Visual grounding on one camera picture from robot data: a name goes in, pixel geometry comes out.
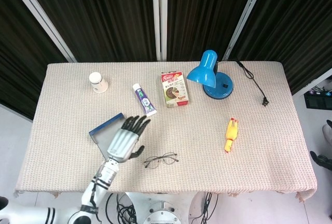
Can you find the thin black round glasses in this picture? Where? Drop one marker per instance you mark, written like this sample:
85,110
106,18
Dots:
169,157

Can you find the white paper cup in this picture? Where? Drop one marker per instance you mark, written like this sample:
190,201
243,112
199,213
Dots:
98,85

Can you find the black electronic device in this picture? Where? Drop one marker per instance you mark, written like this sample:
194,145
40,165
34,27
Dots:
317,102

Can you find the beige textured tablecloth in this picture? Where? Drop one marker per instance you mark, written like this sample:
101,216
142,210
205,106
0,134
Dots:
207,172

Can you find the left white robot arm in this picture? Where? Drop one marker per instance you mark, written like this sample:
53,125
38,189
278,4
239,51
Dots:
103,174

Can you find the purple white toothpaste tube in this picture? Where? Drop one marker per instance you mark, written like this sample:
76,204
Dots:
144,100

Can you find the yellow rubber chicken toy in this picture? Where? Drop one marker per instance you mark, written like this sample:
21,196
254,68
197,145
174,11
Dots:
231,132

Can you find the white metal beam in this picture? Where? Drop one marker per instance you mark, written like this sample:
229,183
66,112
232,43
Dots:
311,84

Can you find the white partition post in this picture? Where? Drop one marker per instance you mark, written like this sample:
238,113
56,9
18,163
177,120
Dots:
41,16
159,16
245,16

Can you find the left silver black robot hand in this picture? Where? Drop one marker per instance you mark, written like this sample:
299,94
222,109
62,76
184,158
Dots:
123,143

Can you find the black pleated curtain panel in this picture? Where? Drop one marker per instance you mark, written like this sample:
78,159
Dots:
298,21
18,60
103,14
202,11

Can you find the blue glasses case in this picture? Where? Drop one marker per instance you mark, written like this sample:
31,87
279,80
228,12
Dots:
103,138

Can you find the red green snack box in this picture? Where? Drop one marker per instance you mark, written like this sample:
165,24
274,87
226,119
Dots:
175,91

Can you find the blue desk lamp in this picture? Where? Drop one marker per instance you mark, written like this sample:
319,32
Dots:
205,71

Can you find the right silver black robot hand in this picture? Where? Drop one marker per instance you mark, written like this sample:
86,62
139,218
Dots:
328,130

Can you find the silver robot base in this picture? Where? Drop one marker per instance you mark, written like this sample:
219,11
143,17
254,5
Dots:
162,213

